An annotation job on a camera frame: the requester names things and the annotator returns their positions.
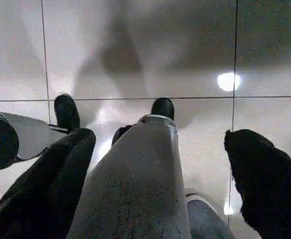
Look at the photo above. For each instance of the round grey floor object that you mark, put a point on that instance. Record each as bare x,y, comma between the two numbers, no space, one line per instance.
207,219

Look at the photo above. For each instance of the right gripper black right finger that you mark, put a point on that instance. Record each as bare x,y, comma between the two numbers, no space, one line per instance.
269,189

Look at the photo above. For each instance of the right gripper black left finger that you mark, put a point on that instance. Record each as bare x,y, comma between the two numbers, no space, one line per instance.
41,189

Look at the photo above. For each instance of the dark robot foot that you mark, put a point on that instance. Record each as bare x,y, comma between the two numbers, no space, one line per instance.
162,107
66,112

